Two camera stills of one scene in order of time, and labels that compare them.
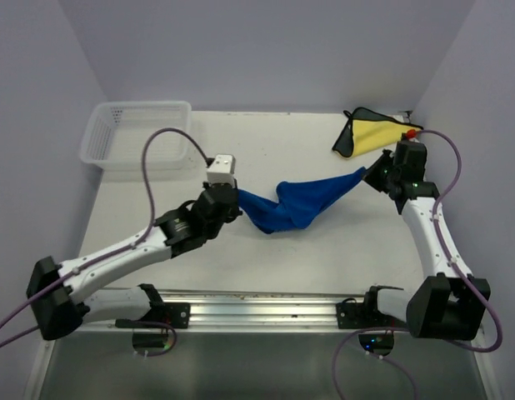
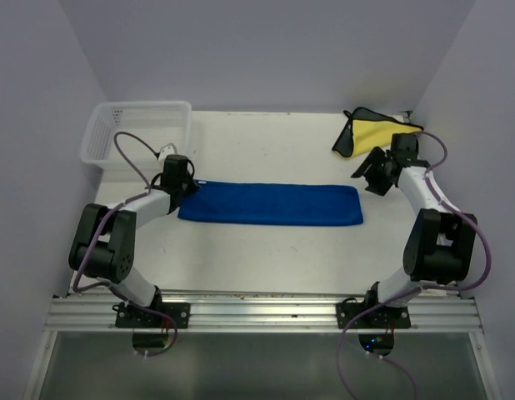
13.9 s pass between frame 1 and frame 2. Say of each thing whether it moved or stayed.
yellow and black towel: stayed
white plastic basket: stayed
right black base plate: stayed
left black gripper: moved
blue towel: moved
